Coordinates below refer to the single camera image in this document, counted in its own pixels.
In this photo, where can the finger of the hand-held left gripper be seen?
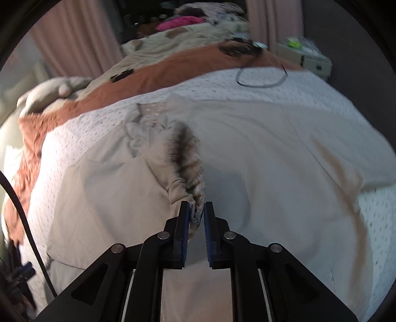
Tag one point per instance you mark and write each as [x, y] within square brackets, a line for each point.
[24, 270]

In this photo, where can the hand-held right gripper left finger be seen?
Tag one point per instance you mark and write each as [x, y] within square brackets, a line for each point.
[185, 229]

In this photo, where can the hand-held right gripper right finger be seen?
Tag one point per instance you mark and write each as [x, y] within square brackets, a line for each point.
[208, 232]

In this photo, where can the beige fur-trimmed coat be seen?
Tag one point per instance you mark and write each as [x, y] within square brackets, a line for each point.
[278, 154]

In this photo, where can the white floral bedsheet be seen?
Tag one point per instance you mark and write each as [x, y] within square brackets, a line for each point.
[216, 83]

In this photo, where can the orange-brown blanket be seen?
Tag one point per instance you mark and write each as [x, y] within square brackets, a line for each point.
[173, 69]

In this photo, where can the small black device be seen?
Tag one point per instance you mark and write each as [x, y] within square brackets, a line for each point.
[122, 75]

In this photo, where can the beige patched comforter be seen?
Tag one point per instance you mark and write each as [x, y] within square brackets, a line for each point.
[161, 46]

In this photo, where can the white bedside cabinet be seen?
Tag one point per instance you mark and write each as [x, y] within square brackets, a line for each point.
[315, 65]

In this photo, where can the pink cloth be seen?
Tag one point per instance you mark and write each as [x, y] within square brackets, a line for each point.
[179, 22]

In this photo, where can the small green object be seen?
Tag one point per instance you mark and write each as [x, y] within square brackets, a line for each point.
[294, 42]

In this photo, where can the clear plastic bag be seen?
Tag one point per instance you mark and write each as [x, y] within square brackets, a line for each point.
[309, 48]

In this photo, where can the pink curtain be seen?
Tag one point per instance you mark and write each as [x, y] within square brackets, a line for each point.
[77, 40]
[272, 21]

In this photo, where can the floral cloth pile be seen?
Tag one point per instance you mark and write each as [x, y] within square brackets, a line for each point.
[213, 12]

